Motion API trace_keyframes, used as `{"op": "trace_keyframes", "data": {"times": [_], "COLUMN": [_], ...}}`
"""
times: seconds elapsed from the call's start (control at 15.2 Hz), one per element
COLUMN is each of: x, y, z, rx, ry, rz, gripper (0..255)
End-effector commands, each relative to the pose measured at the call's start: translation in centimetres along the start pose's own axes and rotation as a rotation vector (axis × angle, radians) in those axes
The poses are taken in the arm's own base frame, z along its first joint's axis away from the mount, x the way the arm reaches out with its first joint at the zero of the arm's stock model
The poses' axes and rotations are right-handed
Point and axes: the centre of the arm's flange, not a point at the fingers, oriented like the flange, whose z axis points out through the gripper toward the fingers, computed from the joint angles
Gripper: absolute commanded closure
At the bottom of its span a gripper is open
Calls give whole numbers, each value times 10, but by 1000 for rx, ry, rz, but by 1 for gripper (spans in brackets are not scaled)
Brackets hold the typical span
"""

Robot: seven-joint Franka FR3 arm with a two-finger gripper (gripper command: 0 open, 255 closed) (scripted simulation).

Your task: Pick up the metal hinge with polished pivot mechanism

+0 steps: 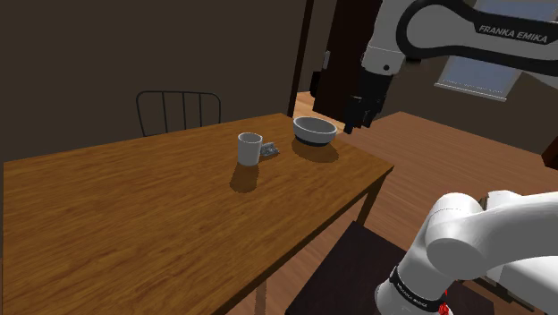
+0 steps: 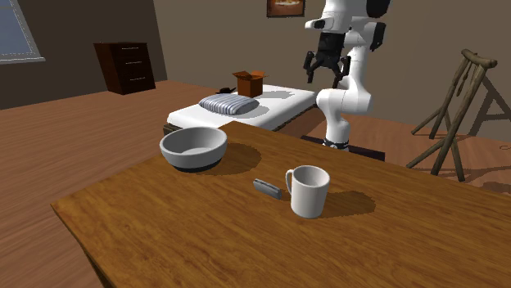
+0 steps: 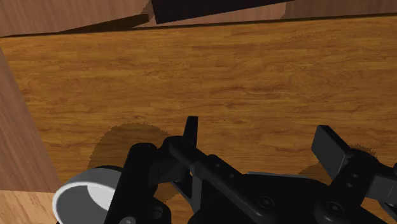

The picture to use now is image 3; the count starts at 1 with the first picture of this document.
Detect wooden table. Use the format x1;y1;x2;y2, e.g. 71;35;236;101
0;13;397;224

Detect white cup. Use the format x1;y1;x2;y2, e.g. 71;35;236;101
52;165;125;224

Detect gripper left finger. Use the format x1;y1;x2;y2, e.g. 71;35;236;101
104;116;274;224

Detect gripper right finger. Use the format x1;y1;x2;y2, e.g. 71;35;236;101
311;125;397;224

